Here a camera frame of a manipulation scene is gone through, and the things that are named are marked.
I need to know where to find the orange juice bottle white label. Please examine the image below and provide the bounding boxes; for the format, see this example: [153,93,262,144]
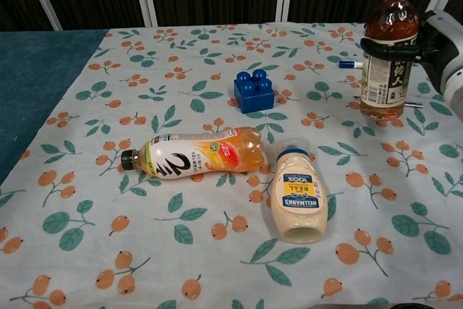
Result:
[120,126,268,180]

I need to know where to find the blue toy building brick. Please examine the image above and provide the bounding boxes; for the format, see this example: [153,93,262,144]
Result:
[233,68,276,114]

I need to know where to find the brown tea bottle dark cap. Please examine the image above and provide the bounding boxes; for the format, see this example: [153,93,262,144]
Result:
[360,0,422,122]

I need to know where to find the floral print tablecloth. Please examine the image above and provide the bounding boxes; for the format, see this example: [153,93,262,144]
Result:
[0,21,463,309]

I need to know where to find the Hellmann's mayonnaise squeeze bottle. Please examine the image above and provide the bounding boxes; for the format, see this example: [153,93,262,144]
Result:
[270,136,329,245]

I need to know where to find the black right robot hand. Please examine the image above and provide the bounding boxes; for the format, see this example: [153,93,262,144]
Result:
[360,8,463,97]

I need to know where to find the teal table cover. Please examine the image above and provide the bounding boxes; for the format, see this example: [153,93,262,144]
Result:
[0,28,110,185]

